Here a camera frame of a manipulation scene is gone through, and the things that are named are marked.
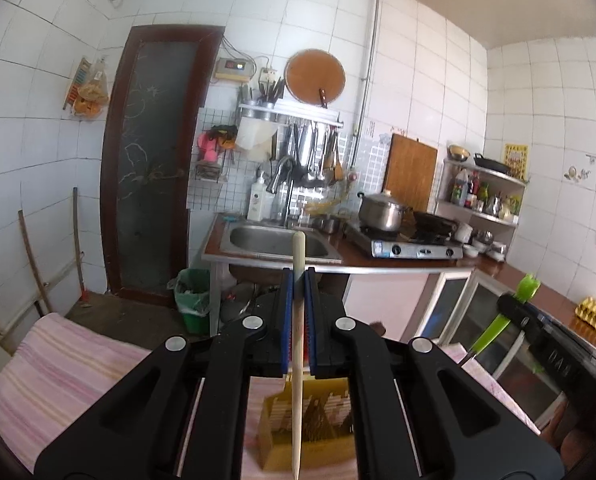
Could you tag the yellow wall poster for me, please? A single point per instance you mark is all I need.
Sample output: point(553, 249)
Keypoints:
point(516, 158)

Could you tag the counter cabinet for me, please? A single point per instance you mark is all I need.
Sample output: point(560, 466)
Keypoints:
point(454, 308)

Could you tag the round wooden board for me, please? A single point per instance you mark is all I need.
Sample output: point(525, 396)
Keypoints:
point(315, 77)

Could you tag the pink striped tablecloth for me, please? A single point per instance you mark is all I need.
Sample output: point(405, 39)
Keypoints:
point(61, 368)

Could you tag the steel cooking pot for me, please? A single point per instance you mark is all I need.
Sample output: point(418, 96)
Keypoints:
point(381, 211)

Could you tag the hanging utensil rack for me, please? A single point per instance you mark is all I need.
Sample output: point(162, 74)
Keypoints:
point(307, 134)

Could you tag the gas stove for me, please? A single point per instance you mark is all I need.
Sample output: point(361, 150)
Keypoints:
point(404, 245)

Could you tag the black wok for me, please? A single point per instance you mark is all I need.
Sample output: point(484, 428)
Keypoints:
point(432, 227)

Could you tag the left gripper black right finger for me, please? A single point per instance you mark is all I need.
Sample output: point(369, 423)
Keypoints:
point(415, 413)

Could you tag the rectangular wooden cutting board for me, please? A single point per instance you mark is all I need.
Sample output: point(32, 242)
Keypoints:
point(410, 172)

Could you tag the yellow egg tray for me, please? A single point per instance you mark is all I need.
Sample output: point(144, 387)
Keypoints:
point(586, 311)

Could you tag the white corner shelf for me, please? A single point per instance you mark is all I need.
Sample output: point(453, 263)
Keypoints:
point(489, 201)

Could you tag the yellow plastic utensil holder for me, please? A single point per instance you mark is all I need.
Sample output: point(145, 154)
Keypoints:
point(327, 433)

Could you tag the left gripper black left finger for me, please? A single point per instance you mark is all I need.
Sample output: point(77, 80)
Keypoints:
point(180, 413)

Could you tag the green plastic utensil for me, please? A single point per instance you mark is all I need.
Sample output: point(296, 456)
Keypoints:
point(525, 290)

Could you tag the white soap bottle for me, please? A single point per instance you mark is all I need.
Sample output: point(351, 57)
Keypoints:
point(257, 199)

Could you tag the orange bag on wall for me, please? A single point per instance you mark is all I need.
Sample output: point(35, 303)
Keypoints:
point(87, 94)

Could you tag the dark wooden door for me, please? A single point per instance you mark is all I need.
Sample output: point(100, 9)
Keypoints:
point(161, 83)

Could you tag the stainless steel sink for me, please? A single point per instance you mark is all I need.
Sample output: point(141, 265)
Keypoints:
point(236, 238)

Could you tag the wooden chopstick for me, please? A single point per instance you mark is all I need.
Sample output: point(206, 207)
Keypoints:
point(298, 263)

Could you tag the green trash bin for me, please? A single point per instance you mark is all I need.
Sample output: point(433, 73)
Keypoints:
point(191, 293)

